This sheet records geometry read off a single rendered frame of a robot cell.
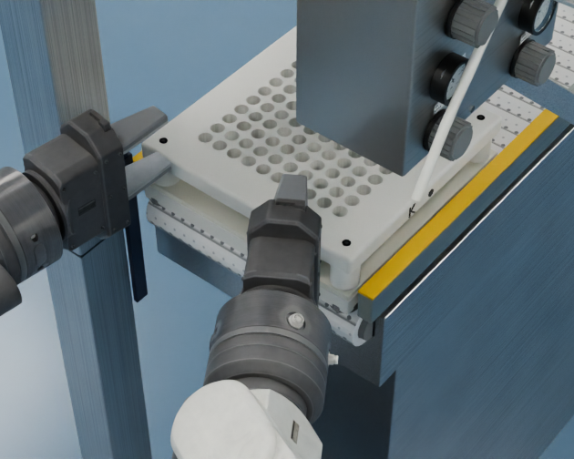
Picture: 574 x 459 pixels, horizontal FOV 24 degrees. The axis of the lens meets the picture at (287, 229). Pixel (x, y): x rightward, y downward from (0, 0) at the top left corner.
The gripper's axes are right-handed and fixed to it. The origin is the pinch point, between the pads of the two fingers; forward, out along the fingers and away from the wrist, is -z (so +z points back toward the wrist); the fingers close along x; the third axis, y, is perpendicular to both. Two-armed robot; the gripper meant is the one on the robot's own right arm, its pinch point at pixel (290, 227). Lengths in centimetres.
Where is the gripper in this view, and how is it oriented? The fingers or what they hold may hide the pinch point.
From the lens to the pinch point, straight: 107.6
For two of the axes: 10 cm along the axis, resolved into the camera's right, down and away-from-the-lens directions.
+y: 9.9, 0.8, -0.8
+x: 0.0, 7.1, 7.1
